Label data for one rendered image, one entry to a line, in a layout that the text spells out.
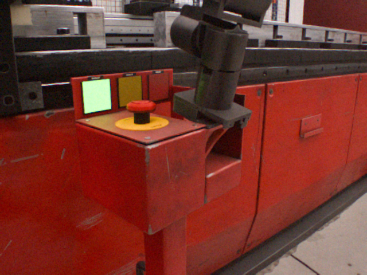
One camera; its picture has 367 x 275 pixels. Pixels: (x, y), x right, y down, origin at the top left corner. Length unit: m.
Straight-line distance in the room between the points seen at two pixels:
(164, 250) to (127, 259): 0.33
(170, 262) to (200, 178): 0.17
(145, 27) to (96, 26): 0.39
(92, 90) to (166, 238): 0.25
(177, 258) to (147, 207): 0.20
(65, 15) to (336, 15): 2.03
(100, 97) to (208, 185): 0.21
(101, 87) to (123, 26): 0.64
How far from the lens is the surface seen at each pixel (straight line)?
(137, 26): 1.12
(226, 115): 0.42
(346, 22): 2.45
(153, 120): 0.43
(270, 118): 1.05
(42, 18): 0.73
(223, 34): 0.40
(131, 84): 0.51
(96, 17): 0.78
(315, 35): 1.49
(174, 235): 0.52
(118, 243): 0.79
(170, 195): 0.39
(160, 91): 0.55
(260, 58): 0.96
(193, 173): 0.41
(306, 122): 1.25
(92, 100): 0.47
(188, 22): 0.47
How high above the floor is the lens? 0.88
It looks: 17 degrees down
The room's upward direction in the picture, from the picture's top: straight up
